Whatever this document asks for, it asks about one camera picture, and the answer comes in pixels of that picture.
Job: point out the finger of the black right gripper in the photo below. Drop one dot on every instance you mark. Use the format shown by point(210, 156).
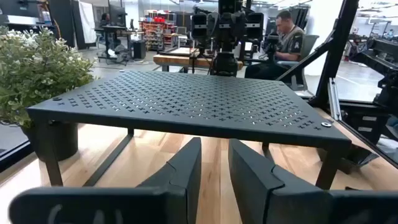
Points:
point(240, 25)
point(213, 25)

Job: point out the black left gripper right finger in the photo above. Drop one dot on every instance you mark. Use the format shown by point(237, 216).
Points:
point(255, 186)

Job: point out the wooden workbench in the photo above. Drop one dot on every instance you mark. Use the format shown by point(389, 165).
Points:
point(174, 59)

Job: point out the black metal table frame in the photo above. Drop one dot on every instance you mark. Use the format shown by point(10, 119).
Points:
point(337, 46)

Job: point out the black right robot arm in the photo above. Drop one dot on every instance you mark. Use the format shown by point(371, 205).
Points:
point(224, 63)

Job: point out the person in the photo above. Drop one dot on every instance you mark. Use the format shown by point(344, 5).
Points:
point(104, 19)
point(289, 43)

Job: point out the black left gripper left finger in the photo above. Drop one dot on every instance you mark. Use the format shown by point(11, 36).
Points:
point(189, 174)

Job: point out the potted green artificial plant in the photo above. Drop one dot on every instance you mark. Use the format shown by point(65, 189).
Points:
point(37, 71)

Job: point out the white hanging sheet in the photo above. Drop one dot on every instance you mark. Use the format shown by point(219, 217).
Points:
point(87, 21)

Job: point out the black perforated metal riser shelf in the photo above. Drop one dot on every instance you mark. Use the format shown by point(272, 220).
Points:
point(186, 102)

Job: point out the shelf with red bins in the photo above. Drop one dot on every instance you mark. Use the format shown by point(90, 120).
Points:
point(154, 31)

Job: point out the black cabinet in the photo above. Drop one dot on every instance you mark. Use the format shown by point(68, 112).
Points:
point(62, 21)

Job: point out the black trash bin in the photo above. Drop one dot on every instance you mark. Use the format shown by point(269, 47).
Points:
point(139, 49)

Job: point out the black computer monitor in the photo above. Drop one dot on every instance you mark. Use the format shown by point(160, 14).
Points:
point(117, 15)

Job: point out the silver aluminium bracket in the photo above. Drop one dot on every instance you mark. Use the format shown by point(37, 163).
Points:
point(334, 99)

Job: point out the grey office chair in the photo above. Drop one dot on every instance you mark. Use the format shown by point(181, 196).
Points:
point(311, 43)

